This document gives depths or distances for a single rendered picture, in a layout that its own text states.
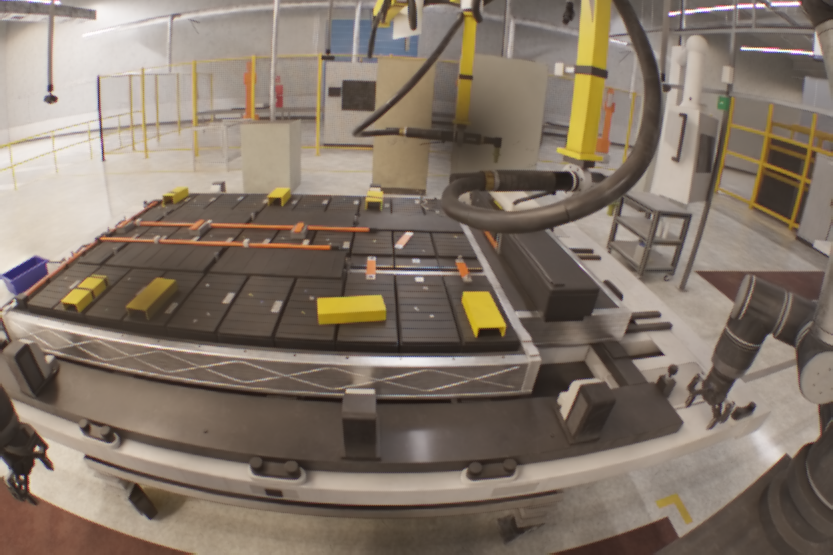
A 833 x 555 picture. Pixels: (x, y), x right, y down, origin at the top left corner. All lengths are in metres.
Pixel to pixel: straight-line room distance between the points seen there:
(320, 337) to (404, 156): 4.76
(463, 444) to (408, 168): 4.94
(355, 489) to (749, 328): 0.87
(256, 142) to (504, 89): 3.50
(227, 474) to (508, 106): 5.35
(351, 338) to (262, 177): 4.83
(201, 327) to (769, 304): 1.26
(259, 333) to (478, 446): 0.54
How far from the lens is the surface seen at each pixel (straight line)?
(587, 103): 0.89
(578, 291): 1.01
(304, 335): 0.89
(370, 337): 0.88
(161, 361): 1.00
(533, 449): 0.87
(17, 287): 1.93
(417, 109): 5.44
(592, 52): 0.90
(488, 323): 0.91
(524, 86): 5.67
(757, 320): 0.93
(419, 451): 0.82
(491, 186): 0.77
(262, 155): 5.53
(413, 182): 5.59
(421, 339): 0.88
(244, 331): 0.93
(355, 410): 0.70
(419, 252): 1.29
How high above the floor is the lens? 1.53
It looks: 23 degrees down
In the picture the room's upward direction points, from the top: 4 degrees clockwise
